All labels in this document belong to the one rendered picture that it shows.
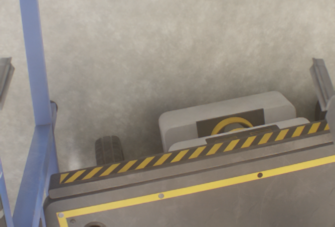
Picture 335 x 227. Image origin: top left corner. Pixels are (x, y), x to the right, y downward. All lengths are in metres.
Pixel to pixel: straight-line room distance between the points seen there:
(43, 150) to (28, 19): 0.23
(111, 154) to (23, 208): 0.32
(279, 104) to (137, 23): 0.32
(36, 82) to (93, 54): 0.17
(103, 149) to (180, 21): 0.30
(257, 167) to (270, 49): 0.36
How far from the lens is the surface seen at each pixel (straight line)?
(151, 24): 1.07
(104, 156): 1.00
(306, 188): 0.90
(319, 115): 1.18
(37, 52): 0.95
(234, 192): 0.86
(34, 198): 0.75
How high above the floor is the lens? 1.04
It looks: 69 degrees down
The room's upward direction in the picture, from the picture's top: 159 degrees clockwise
